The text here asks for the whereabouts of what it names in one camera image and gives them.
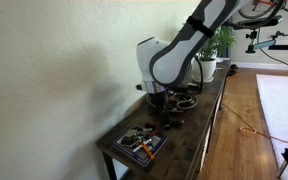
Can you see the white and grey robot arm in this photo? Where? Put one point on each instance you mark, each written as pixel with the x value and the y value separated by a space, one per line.
pixel 164 64

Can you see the bicycle on wall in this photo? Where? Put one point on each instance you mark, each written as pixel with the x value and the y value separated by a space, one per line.
pixel 258 8

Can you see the white plant pot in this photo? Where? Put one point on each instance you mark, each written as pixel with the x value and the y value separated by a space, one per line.
pixel 202 71

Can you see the black camera bar on stand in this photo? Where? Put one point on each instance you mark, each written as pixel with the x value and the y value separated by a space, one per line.
pixel 253 25

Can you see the dark wooden console table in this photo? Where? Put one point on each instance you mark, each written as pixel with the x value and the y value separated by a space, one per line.
pixel 179 157

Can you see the orange handled tool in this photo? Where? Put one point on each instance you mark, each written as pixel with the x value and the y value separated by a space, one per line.
pixel 144 146

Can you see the green potted plant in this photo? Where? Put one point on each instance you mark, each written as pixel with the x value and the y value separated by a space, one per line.
pixel 215 46

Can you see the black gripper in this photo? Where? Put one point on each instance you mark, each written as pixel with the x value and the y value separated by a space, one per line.
pixel 159 100

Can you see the white rug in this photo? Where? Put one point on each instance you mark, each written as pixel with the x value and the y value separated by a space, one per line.
pixel 273 93

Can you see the round dark tray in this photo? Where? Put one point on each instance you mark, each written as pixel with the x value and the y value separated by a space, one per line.
pixel 177 102

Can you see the small black device on table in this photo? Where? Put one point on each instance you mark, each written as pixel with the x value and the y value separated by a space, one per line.
pixel 193 89

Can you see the black object on floor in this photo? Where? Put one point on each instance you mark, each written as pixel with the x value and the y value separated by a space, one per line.
pixel 233 70

